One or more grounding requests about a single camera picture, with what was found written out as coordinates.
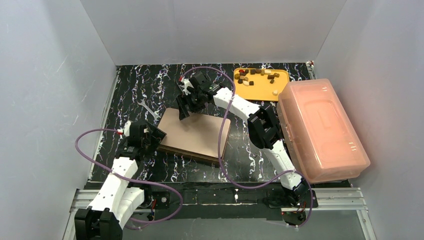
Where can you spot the aluminium frame rail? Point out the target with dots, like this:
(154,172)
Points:
(328,199)

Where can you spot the pink plastic storage box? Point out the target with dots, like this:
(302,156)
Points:
(322,143)

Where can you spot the silver wrench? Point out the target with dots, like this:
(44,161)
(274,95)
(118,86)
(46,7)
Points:
(149,110)

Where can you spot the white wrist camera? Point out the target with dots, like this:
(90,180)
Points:
(185,86)
(126,128)

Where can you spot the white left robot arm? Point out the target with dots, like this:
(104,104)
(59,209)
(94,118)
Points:
(106,215)

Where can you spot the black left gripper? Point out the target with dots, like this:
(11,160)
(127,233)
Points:
(154,135)

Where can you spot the brown chocolate box tray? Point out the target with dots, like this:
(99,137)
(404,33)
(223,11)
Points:
(203,158)

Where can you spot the yellow tray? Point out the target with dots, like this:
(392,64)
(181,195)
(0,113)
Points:
(257,84)

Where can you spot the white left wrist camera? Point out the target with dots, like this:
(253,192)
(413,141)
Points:
(126,128)

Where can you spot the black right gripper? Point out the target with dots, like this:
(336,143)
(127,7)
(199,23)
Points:
(190,100)

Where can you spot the rose gold box lid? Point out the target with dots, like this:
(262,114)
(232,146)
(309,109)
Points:
(198,133)

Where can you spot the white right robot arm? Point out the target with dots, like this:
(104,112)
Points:
(263,127)

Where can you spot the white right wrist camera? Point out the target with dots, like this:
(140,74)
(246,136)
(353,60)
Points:
(185,86)

